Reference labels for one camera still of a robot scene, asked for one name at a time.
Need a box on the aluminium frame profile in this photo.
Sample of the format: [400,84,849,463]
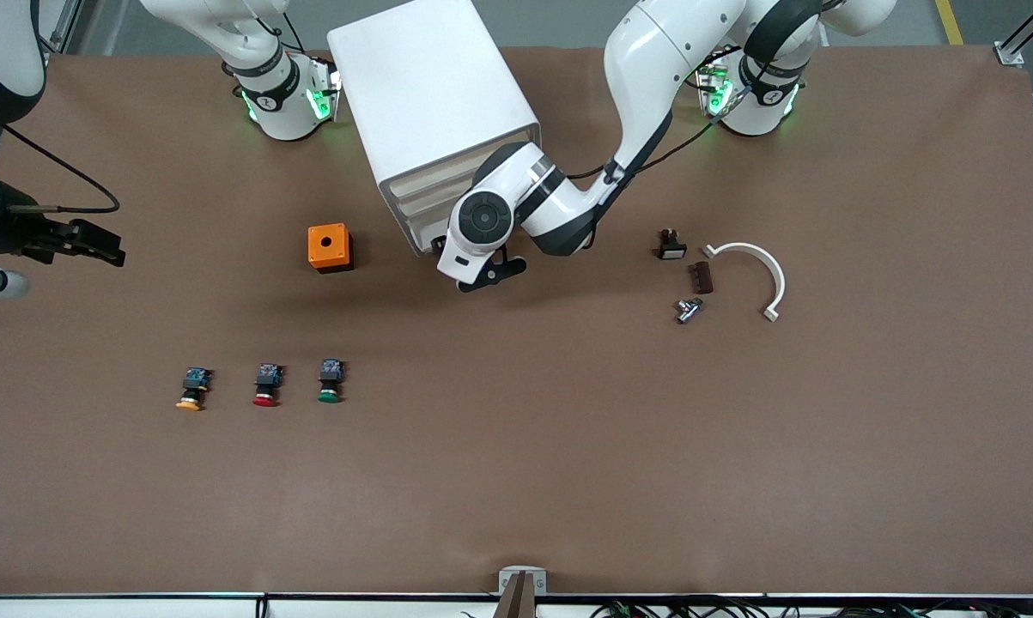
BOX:
[993,0,1033,68]
[39,0,83,54]

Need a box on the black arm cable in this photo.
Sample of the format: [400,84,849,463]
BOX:
[1,123,122,215]
[563,47,744,181]

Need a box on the yellow mushroom push button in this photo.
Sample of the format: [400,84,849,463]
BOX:
[175,367,214,411]

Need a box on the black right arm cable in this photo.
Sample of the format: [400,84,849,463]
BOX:
[1,123,122,215]

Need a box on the white drawer cabinet housing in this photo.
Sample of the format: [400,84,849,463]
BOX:
[326,0,546,258]

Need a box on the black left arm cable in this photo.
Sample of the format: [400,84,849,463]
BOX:
[563,47,744,181]

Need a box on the grey metal mounting bracket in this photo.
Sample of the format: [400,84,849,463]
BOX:
[498,566,548,596]

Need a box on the white curved plastic bracket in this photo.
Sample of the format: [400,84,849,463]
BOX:
[702,242,787,323]

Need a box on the red mushroom push button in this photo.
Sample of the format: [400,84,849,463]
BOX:
[252,363,286,408]

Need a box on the brown mounting post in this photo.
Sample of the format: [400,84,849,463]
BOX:
[493,573,538,618]

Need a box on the orange button enclosure box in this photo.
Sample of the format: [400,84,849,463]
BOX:
[307,223,355,274]

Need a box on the green mushroom push button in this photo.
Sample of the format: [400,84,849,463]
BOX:
[317,359,347,404]

